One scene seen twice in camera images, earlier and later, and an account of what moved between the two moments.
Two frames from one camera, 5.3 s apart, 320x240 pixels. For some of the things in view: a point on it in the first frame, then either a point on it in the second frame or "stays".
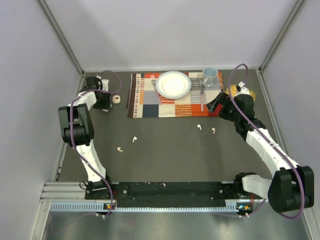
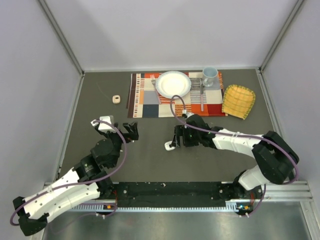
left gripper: x=106 y=105 -> x=133 y=134
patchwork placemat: x=144 y=101 stays
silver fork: x=153 y=81 stays
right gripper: x=221 y=98 -> x=181 y=130
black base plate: x=166 y=194 stays
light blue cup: x=209 y=74 stays
